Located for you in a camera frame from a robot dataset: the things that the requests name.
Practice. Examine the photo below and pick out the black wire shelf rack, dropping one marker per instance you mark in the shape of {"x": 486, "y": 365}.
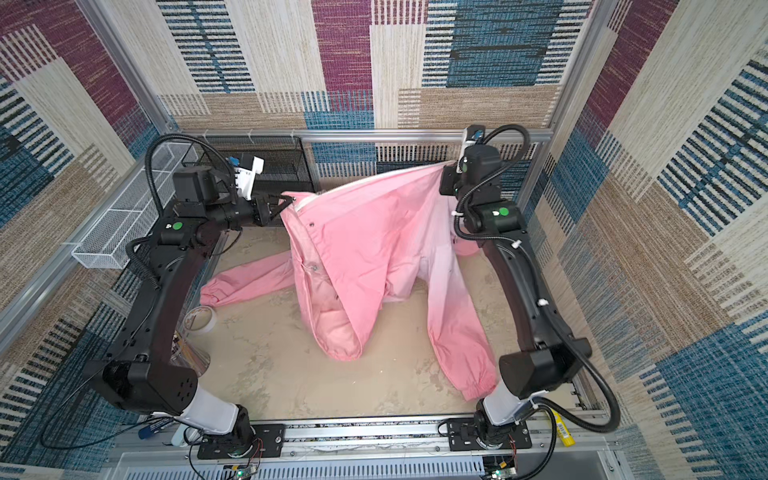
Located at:
{"x": 285, "y": 164}

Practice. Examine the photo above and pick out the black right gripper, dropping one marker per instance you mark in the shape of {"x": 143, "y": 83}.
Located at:
{"x": 448, "y": 175}

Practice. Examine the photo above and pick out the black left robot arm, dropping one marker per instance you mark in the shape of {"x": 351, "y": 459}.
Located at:
{"x": 137, "y": 373}

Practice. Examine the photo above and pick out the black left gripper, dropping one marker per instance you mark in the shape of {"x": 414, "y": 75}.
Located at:
{"x": 260, "y": 205}

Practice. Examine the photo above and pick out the white wire mesh basket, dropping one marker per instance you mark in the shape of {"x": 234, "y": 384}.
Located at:
{"x": 133, "y": 213}

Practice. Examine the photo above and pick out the blue marker pen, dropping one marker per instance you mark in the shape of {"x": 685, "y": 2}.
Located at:
{"x": 154, "y": 428}

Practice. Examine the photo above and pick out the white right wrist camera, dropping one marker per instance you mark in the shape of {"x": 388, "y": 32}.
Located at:
{"x": 471, "y": 136}

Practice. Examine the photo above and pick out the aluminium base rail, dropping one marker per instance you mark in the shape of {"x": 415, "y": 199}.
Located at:
{"x": 386, "y": 447}

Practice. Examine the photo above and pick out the pink hooded zip jacket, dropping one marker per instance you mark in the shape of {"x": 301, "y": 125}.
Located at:
{"x": 364, "y": 244}

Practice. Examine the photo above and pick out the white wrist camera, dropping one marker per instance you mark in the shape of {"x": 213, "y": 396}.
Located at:
{"x": 247, "y": 174}
{"x": 471, "y": 136}

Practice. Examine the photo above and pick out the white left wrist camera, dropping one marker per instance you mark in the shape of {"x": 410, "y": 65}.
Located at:
{"x": 247, "y": 174}

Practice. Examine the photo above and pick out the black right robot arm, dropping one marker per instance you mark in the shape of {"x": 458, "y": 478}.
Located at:
{"x": 549, "y": 354}

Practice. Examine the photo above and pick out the yellow tube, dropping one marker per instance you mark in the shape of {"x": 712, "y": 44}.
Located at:
{"x": 563, "y": 432}

